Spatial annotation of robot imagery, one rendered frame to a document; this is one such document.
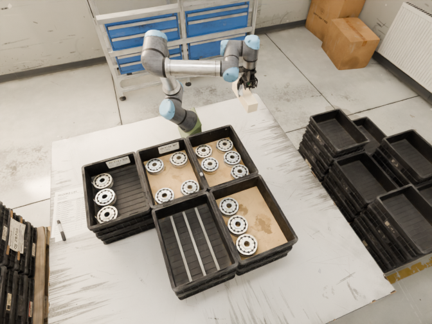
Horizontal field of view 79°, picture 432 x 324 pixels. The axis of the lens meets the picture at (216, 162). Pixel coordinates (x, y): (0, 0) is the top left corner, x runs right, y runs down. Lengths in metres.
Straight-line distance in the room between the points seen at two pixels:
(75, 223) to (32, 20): 2.80
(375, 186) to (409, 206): 0.27
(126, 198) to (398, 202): 1.79
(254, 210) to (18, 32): 3.47
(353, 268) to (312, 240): 0.23
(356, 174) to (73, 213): 2.03
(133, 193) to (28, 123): 2.29
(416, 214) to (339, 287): 0.91
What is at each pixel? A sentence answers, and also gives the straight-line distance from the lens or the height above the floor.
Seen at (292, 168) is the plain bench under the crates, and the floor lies 0.70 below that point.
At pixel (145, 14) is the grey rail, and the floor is 0.92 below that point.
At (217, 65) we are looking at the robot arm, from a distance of 1.33.
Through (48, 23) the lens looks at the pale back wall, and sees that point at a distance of 3.99.
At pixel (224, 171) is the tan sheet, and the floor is 0.83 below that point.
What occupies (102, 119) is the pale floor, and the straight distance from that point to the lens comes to 3.28.
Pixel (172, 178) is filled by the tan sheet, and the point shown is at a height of 0.83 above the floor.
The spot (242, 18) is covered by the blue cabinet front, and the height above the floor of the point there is 0.71.
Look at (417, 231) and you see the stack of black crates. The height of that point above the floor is 0.49.
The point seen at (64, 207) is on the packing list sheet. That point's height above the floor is 0.70.
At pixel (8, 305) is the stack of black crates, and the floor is 0.40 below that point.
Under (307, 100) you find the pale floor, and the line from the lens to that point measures 3.45.
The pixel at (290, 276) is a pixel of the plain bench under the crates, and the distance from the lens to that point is 1.49.
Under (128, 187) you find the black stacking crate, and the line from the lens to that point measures 1.57.
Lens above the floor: 2.10
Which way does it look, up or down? 53 degrees down
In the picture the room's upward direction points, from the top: straight up
